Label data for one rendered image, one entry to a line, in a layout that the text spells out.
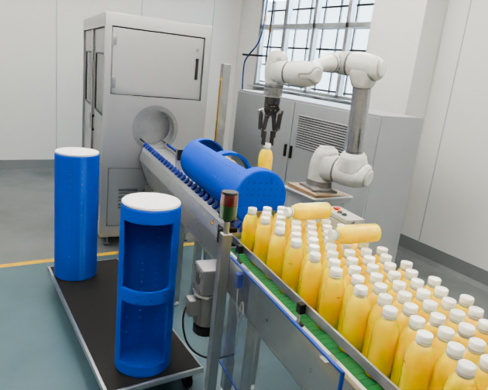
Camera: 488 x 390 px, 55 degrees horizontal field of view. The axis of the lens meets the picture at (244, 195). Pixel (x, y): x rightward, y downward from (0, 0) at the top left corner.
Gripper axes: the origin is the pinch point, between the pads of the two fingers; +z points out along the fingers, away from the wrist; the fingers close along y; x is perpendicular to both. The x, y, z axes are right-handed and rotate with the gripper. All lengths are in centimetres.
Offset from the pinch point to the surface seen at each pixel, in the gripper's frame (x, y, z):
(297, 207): 48, 8, 20
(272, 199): 11.6, -0.1, 27.9
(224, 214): 58, 45, 18
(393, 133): -85, -156, 8
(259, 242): 45, 22, 36
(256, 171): 11.1, 10.1, 14.0
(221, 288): 58, 43, 47
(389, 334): 122, 21, 31
